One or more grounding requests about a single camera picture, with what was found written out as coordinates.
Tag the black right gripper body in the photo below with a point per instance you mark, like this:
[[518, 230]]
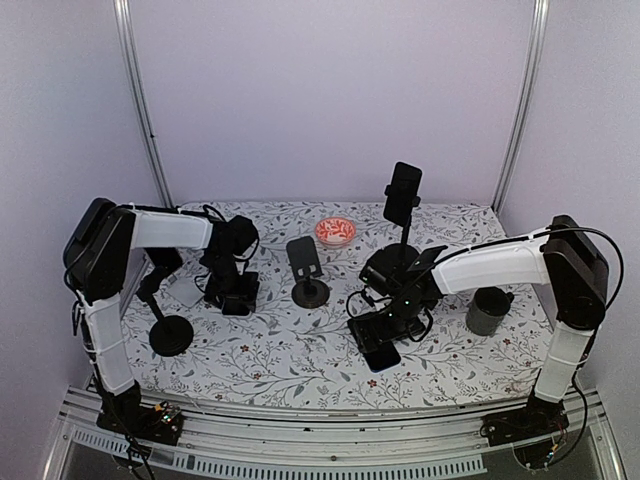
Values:
[[401, 322]]

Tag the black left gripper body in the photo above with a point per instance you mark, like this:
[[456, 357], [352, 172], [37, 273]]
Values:
[[225, 281]]

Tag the black phone with white edge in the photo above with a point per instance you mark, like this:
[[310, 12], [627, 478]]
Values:
[[232, 306]]

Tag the tall black clamp phone stand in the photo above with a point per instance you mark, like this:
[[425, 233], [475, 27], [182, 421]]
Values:
[[400, 202]]

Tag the small round base phone stand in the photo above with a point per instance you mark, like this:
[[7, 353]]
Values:
[[309, 291]]

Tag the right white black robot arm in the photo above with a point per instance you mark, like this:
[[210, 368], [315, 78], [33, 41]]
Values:
[[561, 256]]

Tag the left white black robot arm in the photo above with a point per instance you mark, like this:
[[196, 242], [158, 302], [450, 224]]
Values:
[[96, 260]]

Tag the white flat phone stand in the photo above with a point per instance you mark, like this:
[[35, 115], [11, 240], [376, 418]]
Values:
[[186, 292]]

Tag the black gooseneck stand round base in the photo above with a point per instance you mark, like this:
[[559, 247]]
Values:
[[170, 335]]

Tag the floral patterned tablecloth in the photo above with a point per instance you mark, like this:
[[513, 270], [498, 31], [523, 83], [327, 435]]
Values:
[[286, 356]]

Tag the dark grey mug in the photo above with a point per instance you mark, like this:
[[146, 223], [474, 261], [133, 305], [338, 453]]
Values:
[[487, 309]]

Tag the red white patterned bowl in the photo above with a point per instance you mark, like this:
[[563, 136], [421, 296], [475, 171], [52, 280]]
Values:
[[335, 232]]

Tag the aluminium front rail base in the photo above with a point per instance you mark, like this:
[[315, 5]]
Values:
[[232, 441]]

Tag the left aluminium frame post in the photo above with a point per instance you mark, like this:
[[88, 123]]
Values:
[[125, 33]]

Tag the aluminium frame post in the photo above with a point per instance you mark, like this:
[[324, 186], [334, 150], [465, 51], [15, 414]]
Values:
[[532, 62], [125, 33]]

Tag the right aluminium frame post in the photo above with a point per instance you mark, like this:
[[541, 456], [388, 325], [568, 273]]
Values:
[[532, 62]]

